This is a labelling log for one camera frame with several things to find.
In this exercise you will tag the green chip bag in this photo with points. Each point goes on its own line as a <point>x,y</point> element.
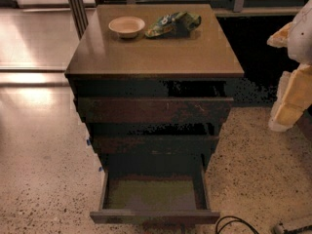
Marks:
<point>173,25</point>

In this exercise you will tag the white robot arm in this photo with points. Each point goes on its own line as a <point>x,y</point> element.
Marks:
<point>294,93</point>

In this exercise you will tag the brown middle drawer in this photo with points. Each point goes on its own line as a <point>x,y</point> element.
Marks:
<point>154,144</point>

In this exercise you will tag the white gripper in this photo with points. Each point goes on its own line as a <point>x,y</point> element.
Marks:
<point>300,40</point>

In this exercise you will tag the brown wooden drawer cabinet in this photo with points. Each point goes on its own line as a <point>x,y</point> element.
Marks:
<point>198,65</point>

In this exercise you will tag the blue tape piece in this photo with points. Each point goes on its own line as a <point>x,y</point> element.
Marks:
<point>100,169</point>
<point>88,142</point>

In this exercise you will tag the brown bottom drawer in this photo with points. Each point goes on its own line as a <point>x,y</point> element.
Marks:
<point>174,198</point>

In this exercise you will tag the blue tape piece upper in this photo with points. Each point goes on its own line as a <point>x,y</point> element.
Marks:
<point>88,142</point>

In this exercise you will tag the blue tape piece lower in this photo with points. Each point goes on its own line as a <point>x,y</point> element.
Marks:
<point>100,169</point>

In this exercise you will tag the brown top drawer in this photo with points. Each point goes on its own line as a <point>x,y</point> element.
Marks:
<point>153,110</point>

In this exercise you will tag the brown drawer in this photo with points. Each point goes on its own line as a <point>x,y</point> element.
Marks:
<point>153,110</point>
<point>154,144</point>
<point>174,198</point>

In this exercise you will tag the white power strip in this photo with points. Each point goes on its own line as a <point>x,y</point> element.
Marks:
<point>301,225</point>

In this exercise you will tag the white ceramic bowl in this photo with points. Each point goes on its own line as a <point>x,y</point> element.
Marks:
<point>127,27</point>

